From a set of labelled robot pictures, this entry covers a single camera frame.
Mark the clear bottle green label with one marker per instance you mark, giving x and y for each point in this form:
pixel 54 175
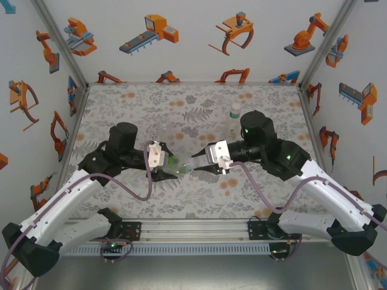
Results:
pixel 173 161
pixel 234 114

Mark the white bottle cap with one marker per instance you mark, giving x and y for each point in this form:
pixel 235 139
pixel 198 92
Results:
pixel 236 106

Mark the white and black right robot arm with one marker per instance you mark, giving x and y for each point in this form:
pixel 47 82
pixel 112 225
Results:
pixel 326 187

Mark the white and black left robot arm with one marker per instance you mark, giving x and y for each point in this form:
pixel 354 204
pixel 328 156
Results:
pixel 60 202

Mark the grey floral tablecloth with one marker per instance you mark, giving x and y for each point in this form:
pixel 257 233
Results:
pixel 181 196

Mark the black controller board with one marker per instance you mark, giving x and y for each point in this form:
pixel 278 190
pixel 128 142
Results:
pixel 112 247
pixel 279 251

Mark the aluminium table edge rail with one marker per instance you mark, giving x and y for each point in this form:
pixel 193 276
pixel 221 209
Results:
pixel 196 83
pixel 304 101
pixel 81 102

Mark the blue conveyor wall sticker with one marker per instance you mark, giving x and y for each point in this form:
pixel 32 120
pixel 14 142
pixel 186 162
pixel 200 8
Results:
pixel 376 270
pixel 72 96

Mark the long aluminium base rail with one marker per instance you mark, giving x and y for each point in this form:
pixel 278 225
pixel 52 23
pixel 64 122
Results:
pixel 196 231

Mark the orange claw wall sticker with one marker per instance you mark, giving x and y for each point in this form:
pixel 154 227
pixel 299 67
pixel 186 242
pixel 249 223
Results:
pixel 239 25
pixel 379 176

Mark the milling machine wall sticker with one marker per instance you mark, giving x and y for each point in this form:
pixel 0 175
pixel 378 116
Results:
pixel 335 57
pixel 80 39

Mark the aluminium frame post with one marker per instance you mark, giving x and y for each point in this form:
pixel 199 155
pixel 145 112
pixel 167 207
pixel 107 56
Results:
pixel 361 275
pixel 335 30
pixel 62 45

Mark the conveyor machine wall sticker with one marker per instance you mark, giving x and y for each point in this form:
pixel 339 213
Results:
pixel 163 30
pixel 367 102

